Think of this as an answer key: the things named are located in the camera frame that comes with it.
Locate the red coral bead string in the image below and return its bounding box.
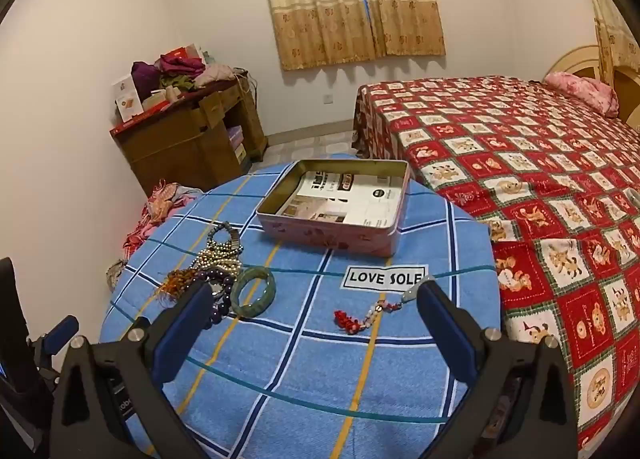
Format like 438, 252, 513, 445
334, 289, 426, 336

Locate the brown wooden cabinet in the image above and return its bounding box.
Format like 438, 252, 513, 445
110, 76, 268, 195

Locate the dark wooden bead bracelet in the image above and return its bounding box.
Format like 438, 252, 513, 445
207, 222, 243, 255

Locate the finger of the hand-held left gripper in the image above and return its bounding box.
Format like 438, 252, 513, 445
31, 316, 81, 382

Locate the green jade bangle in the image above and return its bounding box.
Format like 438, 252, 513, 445
230, 267, 277, 317

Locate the pink pillow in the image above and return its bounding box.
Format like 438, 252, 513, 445
544, 72, 620, 115

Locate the floral cloth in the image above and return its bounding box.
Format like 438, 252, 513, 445
106, 259, 128, 290

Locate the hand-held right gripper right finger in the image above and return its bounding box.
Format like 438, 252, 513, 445
416, 276, 593, 459

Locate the orange tassel ornament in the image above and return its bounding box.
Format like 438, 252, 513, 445
160, 268, 201, 301

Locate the pile of pink red clothes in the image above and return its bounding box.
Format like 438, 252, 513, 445
122, 180, 203, 255

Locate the pile of dark red clothes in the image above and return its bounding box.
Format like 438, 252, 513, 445
131, 52, 208, 90

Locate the white sewn label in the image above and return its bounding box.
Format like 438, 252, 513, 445
343, 266, 427, 290

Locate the pink metal tin box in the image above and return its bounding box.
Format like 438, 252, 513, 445
255, 159, 411, 257

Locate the blue plaid blanket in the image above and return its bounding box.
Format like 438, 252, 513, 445
99, 154, 506, 459

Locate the printed paper sheet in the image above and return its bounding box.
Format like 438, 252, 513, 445
277, 170, 401, 227

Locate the white cardboard box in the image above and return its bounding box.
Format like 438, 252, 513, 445
112, 76, 143, 122

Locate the purple bead bracelet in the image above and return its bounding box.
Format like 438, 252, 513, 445
197, 271, 236, 327

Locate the pink padded garment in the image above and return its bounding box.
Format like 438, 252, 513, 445
195, 64, 236, 89

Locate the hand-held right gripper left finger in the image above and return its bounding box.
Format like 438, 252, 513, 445
47, 280, 216, 459

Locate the cream wooden headboard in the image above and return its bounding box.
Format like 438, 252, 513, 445
552, 45, 640, 130

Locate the golden pearl bead necklace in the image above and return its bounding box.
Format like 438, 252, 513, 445
182, 239, 243, 285

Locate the flat red box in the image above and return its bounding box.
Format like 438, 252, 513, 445
111, 106, 173, 135

